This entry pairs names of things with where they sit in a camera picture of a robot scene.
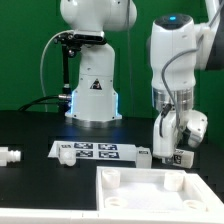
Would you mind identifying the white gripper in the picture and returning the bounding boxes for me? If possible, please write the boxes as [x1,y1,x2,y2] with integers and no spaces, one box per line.
[153,111,186,158]

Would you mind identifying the white square table top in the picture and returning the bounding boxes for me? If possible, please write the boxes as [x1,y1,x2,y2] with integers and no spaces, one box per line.
[96,166,224,212]

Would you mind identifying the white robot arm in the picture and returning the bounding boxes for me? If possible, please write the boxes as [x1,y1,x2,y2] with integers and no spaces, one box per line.
[60,0,224,158]

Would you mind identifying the white sheet with tags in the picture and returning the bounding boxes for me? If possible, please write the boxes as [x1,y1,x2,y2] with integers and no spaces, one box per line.
[48,141,137,161]

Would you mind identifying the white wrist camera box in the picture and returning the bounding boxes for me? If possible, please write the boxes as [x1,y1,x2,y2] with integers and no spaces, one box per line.
[187,110,208,148]

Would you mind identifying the black base cables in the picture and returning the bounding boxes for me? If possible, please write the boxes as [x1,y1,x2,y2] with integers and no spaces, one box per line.
[18,94,73,112]

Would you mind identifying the grey arm hose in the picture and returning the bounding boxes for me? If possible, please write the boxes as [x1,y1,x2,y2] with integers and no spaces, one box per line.
[159,6,224,141]

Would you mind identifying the white camera cable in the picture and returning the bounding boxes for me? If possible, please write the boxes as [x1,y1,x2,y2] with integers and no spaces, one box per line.
[39,29,73,113]

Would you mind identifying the white L-shaped obstacle wall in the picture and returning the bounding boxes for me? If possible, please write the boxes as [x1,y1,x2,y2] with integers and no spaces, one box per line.
[0,208,224,224]

